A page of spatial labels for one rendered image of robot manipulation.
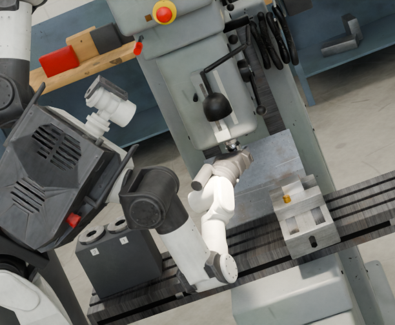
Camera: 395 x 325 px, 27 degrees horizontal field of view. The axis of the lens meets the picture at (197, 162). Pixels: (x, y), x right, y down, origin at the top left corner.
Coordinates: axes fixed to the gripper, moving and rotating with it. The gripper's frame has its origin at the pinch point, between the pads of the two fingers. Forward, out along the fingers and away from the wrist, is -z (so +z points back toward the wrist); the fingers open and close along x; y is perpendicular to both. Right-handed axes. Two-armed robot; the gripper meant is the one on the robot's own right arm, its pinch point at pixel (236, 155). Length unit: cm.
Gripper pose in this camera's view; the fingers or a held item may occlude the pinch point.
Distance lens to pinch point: 244.6
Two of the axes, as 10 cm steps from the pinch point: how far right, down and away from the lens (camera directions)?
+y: 3.7, 8.6, 3.6
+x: -8.6, 1.8, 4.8
